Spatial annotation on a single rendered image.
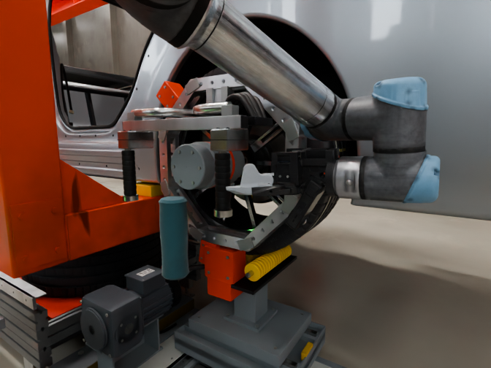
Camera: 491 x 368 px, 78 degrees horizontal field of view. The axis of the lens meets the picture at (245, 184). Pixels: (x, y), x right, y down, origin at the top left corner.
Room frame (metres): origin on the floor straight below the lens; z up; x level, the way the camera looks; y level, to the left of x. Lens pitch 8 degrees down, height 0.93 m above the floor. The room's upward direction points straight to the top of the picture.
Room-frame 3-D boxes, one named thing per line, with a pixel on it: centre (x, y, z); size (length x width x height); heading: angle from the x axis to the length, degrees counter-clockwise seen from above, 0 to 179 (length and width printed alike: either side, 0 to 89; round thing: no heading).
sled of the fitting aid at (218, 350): (1.13, -0.02, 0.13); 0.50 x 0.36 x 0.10; 57
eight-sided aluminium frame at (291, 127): (0.98, 0.07, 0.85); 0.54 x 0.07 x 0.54; 57
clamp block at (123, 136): (0.90, 0.32, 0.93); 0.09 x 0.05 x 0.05; 147
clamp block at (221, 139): (0.72, 0.04, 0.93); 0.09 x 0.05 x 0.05; 147
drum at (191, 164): (0.92, 0.11, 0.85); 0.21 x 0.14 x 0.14; 147
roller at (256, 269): (1.00, -0.09, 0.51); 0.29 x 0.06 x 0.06; 147
